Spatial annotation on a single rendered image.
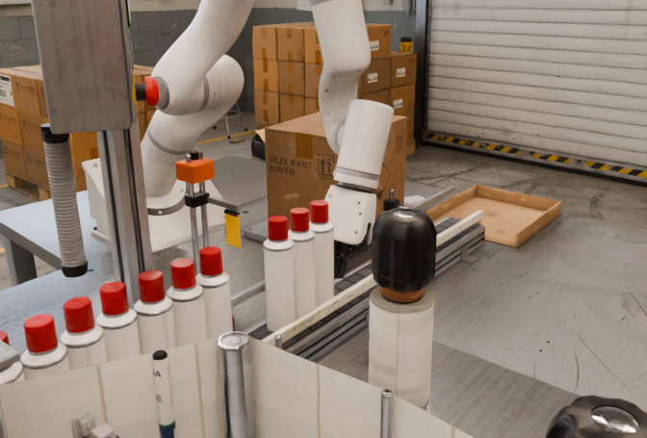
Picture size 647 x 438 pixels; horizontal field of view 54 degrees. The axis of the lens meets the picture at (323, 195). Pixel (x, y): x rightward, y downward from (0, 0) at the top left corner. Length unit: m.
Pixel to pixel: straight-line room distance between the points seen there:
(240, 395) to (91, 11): 0.47
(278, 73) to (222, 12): 3.70
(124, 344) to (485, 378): 0.53
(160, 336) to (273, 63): 4.23
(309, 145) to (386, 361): 0.75
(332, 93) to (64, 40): 0.58
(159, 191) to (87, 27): 0.93
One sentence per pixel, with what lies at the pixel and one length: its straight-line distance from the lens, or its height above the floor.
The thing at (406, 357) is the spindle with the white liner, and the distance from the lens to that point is 0.84.
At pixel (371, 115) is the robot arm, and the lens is 1.16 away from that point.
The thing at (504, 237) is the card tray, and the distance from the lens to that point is 1.68.
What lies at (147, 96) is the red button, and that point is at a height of 1.32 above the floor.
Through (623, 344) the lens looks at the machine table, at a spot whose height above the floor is 0.83.
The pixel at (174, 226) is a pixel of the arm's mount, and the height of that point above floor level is 0.86.
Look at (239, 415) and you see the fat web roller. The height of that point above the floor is 0.98.
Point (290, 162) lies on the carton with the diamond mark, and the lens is 1.54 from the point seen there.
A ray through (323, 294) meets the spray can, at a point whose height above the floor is 0.92.
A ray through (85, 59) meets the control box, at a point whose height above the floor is 1.37.
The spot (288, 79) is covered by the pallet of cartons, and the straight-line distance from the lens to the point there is 4.92.
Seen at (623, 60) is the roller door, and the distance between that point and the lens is 5.16.
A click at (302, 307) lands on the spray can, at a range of 1.13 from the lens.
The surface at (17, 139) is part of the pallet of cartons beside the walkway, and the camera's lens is 4.98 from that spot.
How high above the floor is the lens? 1.45
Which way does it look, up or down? 18 degrees down
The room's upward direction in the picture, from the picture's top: 1 degrees counter-clockwise
